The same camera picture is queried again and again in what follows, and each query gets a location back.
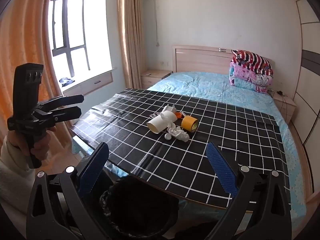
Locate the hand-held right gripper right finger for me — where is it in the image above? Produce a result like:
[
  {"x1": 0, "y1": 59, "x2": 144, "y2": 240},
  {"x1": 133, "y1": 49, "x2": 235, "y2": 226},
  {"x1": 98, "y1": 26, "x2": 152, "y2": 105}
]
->
[{"x1": 206, "y1": 142, "x2": 292, "y2": 240}]

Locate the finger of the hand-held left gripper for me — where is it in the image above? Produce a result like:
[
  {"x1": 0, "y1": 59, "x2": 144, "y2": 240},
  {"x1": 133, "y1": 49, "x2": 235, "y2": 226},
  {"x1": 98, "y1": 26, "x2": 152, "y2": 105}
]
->
[
  {"x1": 37, "y1": 106, "x2": 82, "y2": 124},
  {"x1": 37, "y1": 94, "x2": 84, "y2": 111}
]

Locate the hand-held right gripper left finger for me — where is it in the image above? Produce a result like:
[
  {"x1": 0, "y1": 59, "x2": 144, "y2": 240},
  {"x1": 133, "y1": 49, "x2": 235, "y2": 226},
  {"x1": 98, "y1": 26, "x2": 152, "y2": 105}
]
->
[{"x1": 26, "y1": 142, "x2": 118, "y2": 240}]

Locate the yellow tape roll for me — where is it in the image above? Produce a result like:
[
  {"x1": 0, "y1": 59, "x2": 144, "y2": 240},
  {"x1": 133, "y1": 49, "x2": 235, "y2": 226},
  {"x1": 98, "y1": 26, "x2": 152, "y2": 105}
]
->
[{"x1": 181, "y1": 116, "x2": 199, "y2": 133}]

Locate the white tissue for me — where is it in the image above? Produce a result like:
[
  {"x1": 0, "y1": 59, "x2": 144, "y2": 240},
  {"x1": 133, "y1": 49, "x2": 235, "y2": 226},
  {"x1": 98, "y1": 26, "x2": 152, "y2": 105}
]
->
[{"x1": 167, "y1": 122, "x2": 190, "y2": 143}]

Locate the black trash bin with bag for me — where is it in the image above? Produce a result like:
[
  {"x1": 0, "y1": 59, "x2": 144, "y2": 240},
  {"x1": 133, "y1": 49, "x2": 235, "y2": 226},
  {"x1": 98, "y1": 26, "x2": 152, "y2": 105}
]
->
[{"x1": 99, "y1": 175, "x2": 180, "y2": 240}]

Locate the white paper cup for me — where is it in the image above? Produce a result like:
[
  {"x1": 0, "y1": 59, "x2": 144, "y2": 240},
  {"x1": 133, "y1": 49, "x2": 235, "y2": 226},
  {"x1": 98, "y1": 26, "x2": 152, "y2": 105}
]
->
[{"x1": 147, "y1": 110, "x2": 177, "y2": 133}]

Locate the person's left forearm white sleeve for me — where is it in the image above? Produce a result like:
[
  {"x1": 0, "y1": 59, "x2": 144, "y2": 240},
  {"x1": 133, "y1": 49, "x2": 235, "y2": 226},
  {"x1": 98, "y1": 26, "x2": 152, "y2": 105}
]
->
[{"x1": 0, "y1": 138, "x2": 34, "y2": 217}]

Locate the person's left hand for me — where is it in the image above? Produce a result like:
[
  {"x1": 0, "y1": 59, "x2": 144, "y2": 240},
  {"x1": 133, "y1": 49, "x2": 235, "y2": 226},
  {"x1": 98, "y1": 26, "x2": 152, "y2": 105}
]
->
[{"x1": 7, "y1": 126, "x2": 57, "y2": 162}]

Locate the wooden window bench with drawers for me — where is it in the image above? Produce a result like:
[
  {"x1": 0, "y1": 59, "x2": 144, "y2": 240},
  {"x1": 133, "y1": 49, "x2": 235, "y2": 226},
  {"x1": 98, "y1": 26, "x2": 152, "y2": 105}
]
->
[{"x1": 60, "y1": 67, "x2": 114, "y2": 98}]

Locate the black white grid tablecloth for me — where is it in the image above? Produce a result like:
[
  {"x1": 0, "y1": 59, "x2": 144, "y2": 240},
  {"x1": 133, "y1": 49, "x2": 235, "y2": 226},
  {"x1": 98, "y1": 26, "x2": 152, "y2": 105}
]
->
[{"x1": 69, "y1": 88, "x2": 291, "y2": 209}]

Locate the orange curtain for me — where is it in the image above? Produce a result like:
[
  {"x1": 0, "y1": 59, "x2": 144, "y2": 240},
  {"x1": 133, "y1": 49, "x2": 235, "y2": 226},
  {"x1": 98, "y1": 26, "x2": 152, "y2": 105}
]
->
[{"x1": 0, "y1": 0, "x2": 66, "y2": 143}]

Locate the dark framed window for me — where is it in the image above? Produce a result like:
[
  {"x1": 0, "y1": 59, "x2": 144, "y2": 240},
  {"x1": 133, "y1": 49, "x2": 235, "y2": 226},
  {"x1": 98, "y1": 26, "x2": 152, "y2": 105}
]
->
[{"x1": 49, "y1": 0, "x2": 91, "y2": 78}]

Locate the wooden nightstand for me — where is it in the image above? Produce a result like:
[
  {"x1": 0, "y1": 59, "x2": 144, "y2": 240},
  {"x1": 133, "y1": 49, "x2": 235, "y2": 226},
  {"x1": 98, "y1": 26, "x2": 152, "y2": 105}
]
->
[
  {"x1": 140, "y1": 70, "x2": 173, "y2": 90},
  {"x1": 268, "y1": 90, "x2": 297, "y2": 125}
]

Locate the light blue folded blanket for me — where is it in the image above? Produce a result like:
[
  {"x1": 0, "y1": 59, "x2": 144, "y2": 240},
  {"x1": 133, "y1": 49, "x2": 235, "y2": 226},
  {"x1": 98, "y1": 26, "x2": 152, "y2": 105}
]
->
[{"x1": 228, "y1": 77, "x2": 270, "y2": 94}]

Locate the beige curtain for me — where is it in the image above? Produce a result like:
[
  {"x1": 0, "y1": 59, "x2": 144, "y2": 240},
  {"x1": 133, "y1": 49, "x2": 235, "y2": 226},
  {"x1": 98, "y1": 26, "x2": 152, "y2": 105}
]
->
[{"x1": 117, "y1": 0, "x2": 148, "y2": 90}]

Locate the bed with light blue sheet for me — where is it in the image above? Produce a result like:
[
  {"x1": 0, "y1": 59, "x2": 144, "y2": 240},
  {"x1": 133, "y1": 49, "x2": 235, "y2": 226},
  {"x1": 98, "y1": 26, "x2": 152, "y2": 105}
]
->
[{"x1": 71, "y1": 71, "x2": 307, "y2": 233}]

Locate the pink printed folded blanket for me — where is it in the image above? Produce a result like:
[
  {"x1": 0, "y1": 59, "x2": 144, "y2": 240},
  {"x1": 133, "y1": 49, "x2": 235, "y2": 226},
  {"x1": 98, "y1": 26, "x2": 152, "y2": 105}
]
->
[{"x1": 228, "y1": 62, "x2": 274, "y2": 86}]

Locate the red striped folded blanket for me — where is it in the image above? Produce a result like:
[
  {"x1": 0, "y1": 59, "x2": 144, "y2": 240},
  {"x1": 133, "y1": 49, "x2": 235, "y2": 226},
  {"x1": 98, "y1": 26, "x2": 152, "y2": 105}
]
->
[{"x1": 231, "y1": 50, "x2": 273, "y2": 75}]

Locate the light wooden headboard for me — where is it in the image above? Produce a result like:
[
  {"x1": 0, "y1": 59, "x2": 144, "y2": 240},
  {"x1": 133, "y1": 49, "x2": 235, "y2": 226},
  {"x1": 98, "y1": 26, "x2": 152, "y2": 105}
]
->
[{"x1": 171, "y1": 45, "x2": 273, "y2": 75}]

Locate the beige wardrobe with grey stripes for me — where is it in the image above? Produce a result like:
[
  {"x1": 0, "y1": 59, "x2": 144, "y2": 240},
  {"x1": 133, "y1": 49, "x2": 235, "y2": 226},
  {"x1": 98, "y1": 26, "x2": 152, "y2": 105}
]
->
[{"x1": 291, "y1": 0, "x2": 320, "y2": 198}]

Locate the black charger cable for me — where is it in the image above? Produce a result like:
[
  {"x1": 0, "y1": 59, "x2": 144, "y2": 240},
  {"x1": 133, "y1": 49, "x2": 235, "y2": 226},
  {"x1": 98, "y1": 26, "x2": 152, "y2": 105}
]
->
[{"x1": 268, "y1": 88, "x2": 287, "y2": 97}]

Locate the air conditioner wall cable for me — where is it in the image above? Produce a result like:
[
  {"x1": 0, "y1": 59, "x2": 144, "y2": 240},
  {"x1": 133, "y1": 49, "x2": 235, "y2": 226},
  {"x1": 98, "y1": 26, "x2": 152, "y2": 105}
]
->
[{"x1": 153, "y1": 0, "x2": 161, "y2": 48}]

